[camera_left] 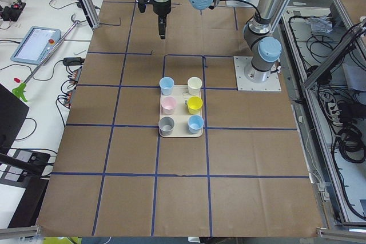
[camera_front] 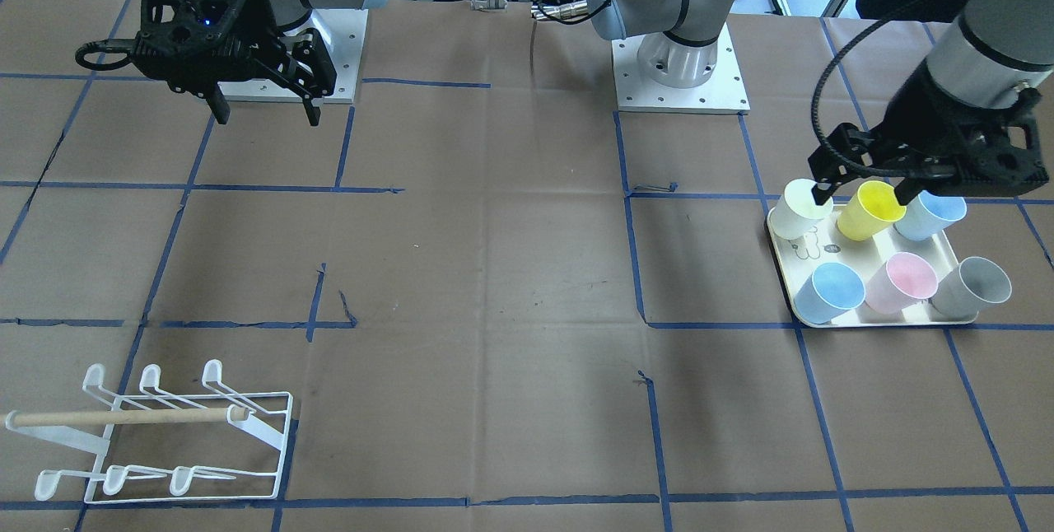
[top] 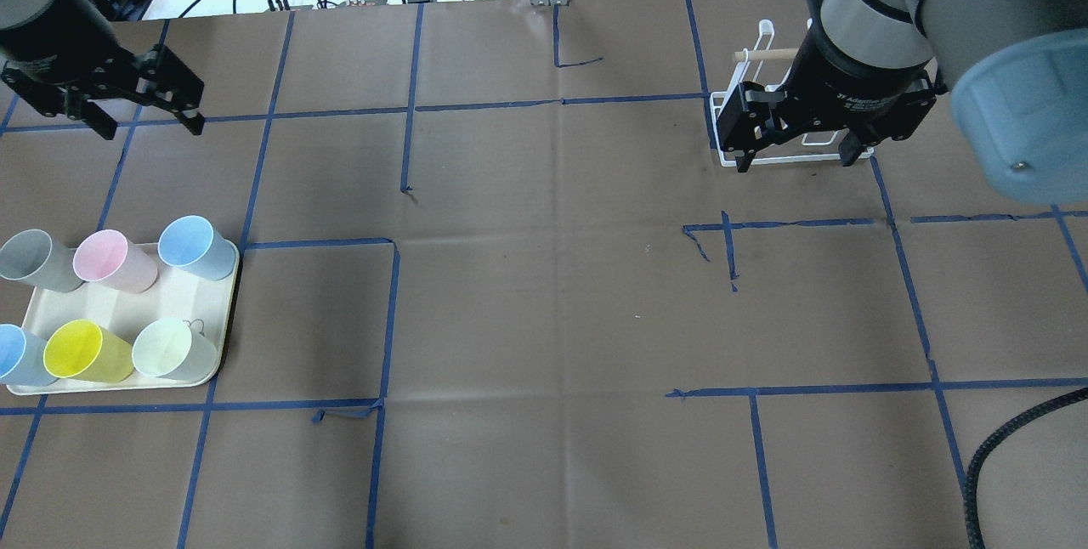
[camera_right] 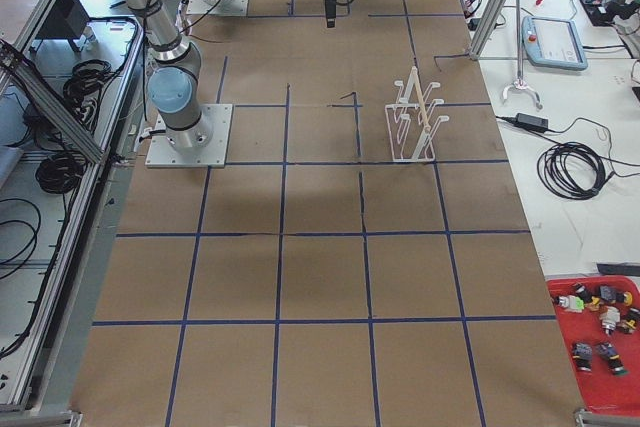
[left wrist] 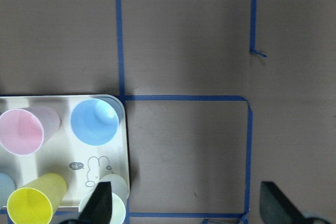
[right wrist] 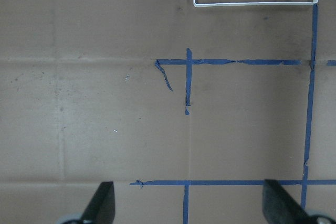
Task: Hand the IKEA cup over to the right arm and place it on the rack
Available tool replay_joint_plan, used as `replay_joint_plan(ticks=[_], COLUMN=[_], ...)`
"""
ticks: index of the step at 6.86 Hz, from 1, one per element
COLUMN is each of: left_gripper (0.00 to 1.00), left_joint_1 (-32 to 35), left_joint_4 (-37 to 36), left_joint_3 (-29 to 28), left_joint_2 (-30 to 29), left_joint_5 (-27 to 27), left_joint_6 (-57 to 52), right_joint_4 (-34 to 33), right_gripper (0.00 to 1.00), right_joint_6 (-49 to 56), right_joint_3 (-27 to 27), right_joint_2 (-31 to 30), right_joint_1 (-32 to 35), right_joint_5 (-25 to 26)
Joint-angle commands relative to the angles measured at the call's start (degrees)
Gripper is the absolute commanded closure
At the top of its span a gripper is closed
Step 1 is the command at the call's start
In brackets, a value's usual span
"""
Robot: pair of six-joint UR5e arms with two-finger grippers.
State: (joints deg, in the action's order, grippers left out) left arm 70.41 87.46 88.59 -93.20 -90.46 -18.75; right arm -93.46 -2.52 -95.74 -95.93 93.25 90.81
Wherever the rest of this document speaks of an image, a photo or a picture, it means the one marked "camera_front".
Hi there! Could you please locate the white plastic cup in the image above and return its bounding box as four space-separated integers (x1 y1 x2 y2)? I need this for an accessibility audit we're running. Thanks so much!
768 178 833 240

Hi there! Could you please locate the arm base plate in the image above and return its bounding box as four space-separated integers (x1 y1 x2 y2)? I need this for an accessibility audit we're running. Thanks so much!
611 26 750 114
219 9 369 105

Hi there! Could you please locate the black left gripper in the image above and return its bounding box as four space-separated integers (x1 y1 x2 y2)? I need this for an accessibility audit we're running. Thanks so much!
809 66 1047 206

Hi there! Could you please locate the pink plastic cup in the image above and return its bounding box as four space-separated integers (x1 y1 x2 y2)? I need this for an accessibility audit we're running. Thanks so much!
865 251 939 314

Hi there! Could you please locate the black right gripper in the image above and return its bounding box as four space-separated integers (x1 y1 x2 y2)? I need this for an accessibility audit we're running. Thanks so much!
132 0 338 127

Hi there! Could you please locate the light blue cup rear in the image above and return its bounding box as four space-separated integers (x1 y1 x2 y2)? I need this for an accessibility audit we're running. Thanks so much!
893 190 968 240

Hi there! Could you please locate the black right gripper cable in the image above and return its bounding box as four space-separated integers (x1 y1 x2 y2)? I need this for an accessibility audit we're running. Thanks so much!
75 38 139 72

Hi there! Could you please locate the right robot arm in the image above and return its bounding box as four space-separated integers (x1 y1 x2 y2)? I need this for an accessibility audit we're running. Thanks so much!
129 0 387 124

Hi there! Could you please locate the cream plastic tray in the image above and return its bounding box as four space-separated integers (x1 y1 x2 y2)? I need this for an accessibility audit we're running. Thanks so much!
767 200 981 328

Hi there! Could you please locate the white wire cup rack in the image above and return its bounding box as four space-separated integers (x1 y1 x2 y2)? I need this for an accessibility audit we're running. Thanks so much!
4 359 294 505

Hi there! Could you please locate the light blue cup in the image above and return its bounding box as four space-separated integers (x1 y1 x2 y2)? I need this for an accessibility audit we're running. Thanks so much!
793 262 865 324
893 190 968 240

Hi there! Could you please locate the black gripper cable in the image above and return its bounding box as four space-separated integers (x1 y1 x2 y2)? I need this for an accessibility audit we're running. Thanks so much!
811 0 977 156
75 38 139 72

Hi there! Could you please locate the grey plastic cup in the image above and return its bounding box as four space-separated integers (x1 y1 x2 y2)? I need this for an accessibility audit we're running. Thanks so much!
932 257 1013 319

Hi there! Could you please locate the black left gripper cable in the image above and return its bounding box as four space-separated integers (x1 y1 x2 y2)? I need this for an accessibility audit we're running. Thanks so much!
811 0 977 156

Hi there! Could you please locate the light blue cup front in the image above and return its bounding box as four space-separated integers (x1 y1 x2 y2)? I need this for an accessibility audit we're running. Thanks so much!
793 262 865 324

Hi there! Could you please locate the yellow plastic cup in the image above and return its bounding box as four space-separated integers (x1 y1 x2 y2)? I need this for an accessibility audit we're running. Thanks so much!
836 180 907 240

